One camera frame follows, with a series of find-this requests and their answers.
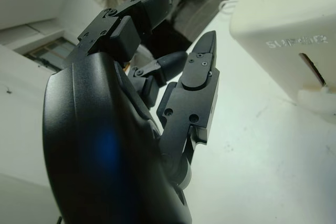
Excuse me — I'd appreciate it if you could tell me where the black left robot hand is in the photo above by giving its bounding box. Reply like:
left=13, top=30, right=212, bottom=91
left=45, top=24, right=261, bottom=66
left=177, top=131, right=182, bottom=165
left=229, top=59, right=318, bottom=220
left=41, top=0, right=221, bottom=224

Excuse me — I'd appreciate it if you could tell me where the white two-slot toaster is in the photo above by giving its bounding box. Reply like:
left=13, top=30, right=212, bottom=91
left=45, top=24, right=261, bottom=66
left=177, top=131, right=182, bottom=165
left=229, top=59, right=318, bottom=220
left=228, top=0, right=336, bottom=117

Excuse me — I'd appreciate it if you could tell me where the window with grey frame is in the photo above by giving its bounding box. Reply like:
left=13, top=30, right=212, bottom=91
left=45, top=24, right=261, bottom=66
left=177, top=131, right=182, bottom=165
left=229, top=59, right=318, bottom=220
left=13, top=35, right=78, bottom=74

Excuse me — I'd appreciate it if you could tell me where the white toaster power cord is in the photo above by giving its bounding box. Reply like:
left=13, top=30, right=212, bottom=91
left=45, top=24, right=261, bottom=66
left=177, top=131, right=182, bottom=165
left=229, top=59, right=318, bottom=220
left=219, top=0, right=239, bottom=15

